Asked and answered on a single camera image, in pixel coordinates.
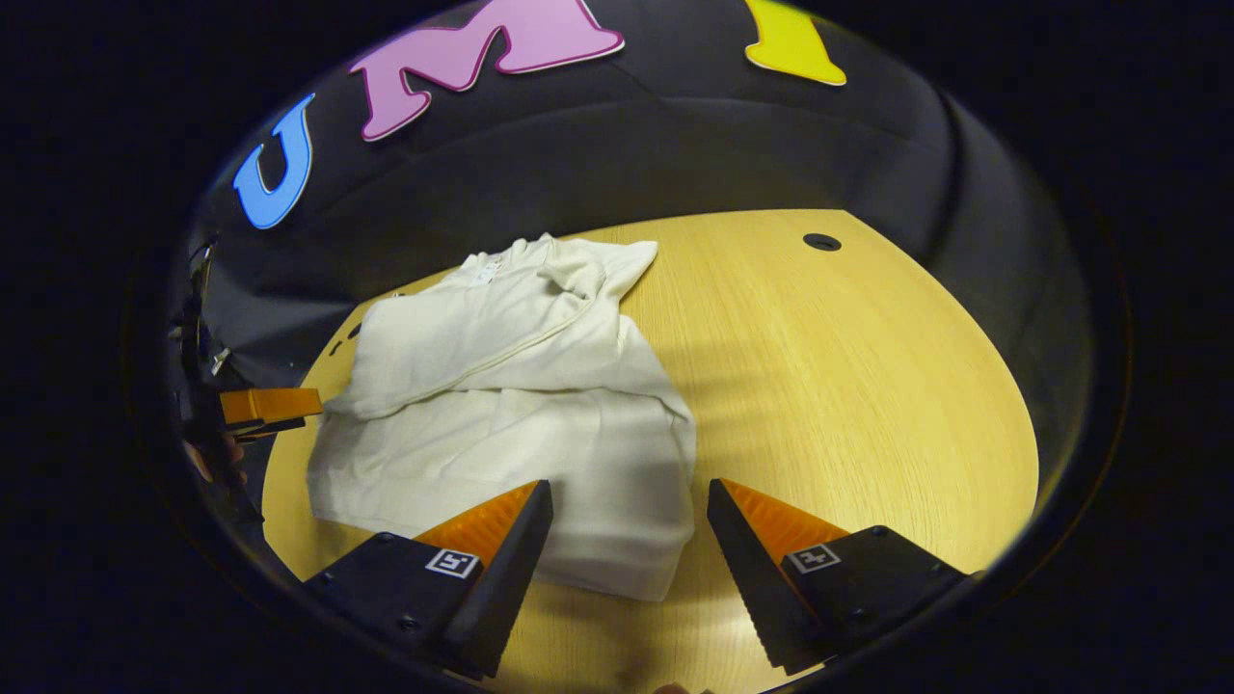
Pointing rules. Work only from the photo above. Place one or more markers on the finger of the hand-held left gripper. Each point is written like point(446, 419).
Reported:
point(270, 430)
point(275, 403)

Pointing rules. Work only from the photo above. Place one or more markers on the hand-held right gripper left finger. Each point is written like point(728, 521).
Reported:
point(506, 578)

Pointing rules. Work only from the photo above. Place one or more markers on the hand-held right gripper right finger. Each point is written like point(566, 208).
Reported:
point(747, 578)

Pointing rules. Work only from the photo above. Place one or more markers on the white sweatshirt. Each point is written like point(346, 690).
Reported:
point(501, 434)

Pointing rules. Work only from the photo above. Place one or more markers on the black backdrop cloth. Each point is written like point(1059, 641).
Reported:
point(723, 145)

